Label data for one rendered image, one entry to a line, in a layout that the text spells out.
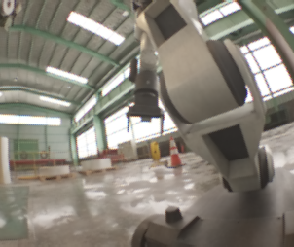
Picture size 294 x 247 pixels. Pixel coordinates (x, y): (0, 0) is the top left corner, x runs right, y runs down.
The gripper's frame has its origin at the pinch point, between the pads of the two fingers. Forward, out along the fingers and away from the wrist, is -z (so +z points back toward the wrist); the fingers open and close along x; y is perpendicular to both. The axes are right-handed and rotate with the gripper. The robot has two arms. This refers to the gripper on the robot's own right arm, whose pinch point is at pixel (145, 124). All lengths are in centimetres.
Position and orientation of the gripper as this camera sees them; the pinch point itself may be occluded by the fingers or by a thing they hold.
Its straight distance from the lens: 44.2
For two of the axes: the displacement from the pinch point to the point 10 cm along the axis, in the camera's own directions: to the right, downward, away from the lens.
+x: -9.9, -0.6, -1.0
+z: 0.3, -9.6, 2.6
